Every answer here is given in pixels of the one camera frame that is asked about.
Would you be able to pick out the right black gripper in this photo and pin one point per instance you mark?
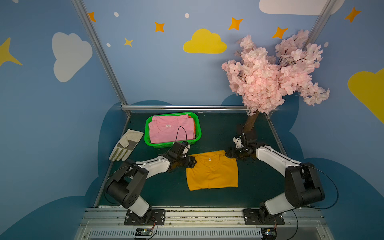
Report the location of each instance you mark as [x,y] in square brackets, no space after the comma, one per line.
[237,152]

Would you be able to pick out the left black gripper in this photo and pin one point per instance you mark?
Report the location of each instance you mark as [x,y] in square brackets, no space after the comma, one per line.
[187,161]

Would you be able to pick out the pink t-shirt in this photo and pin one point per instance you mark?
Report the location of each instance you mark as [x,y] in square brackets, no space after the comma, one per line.
[164,129]

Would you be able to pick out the mustard yellow t-shirt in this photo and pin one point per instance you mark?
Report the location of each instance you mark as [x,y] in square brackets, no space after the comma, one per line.
[213,170]

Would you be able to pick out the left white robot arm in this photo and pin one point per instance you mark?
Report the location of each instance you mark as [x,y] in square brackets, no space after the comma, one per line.
[125,184]

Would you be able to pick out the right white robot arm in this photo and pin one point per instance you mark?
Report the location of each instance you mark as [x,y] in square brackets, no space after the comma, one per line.
[302,182]

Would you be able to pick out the green plastic basket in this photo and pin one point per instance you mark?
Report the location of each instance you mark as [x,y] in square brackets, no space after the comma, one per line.
[169,144]

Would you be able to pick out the pink artificial blossom tree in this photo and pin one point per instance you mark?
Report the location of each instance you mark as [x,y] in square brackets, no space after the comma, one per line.
[263,80]

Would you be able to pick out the left circuit board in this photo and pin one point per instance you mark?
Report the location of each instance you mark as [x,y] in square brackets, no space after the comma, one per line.
[143,233]

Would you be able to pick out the circuit board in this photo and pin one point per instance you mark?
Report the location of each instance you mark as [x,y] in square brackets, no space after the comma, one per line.
[268,234]
[143,233]

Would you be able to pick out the right circuit board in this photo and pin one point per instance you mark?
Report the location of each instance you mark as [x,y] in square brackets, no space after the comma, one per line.
[268,234]

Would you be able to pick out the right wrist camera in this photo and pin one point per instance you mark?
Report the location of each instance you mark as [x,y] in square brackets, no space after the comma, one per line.
[238,142]

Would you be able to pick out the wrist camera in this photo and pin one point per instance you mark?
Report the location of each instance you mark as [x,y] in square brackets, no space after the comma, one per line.
[186,146]
[238,142]

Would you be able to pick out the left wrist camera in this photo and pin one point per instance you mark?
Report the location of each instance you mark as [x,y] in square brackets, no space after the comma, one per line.
[186,146]

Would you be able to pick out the back aluminium frame bar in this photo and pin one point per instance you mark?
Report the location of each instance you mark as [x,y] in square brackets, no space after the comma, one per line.
[181,108]

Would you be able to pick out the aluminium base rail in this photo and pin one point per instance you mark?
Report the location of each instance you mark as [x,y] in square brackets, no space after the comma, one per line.
[206,223]

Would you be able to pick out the right aluminium frame post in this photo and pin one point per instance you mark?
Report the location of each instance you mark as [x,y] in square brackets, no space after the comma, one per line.
[321,21]

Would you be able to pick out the aluminium frame post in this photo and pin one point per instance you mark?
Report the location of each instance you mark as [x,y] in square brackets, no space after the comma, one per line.
[321,21]
[87,23]

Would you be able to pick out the left aluminium frame post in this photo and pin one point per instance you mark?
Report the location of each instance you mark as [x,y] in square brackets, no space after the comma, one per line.
[87,23]

